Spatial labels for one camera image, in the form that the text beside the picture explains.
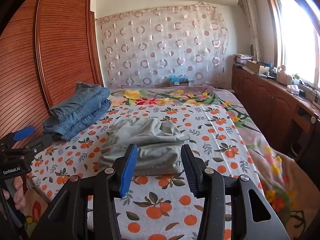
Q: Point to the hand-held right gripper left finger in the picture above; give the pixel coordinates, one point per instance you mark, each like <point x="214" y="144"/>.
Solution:
<point x="128" y="165"/>

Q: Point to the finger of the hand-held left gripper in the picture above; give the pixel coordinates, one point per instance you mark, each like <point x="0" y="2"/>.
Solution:
<point x="42" y="141"/>
<point x="23" y="132"/>

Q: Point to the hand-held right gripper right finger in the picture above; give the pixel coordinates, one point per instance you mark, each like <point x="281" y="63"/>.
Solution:
<point x="190" y="170"/>

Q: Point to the grey-green pants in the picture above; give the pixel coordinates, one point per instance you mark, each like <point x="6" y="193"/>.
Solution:
<point x="150" y="140"/>

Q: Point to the person's left hand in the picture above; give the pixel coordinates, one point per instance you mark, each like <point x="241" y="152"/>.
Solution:
<point x="18" y="195"/>

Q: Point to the orange fruit print bed sheet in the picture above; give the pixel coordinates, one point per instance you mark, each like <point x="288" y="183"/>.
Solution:
<point x="220" y="140"/>

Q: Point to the folded blue jeans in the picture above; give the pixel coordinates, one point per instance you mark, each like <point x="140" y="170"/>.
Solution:
<point x="80" y="110"/>

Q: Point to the floral blanket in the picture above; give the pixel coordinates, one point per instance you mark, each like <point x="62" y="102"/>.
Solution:
<point x="252" y="110"/>

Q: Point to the blue tissue pack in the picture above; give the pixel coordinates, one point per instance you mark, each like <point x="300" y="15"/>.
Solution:
<point x="176" y="80"/>

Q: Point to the wooden wardrobe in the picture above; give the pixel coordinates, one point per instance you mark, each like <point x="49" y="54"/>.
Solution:
<point x="62" y="42"/>

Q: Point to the wooden cabinet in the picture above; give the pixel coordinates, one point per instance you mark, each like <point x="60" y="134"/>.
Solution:
<point x="262" y="97"/>

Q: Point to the stack of papers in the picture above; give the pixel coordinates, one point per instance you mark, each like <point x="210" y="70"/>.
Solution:
<point x="241" y="59"/>

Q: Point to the cardboard box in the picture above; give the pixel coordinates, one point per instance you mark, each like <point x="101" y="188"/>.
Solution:
<point x="255" y="66"/>

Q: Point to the white tissue pack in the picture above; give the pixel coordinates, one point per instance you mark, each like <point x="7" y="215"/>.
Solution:
<point x="292" y="89"/>

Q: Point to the white plastic bottle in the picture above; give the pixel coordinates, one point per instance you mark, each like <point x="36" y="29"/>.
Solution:
<point x="281" y="76"/>

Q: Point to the white window curtain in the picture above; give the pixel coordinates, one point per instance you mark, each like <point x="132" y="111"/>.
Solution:
<point x="250" y="17"/>

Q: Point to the window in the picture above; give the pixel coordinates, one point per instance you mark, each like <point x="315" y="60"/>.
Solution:
<point x="295" y="30"/>

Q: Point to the circle patterned sheer wall cloth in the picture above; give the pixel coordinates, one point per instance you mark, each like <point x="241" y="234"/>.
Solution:
<point x="160" y="55"/>

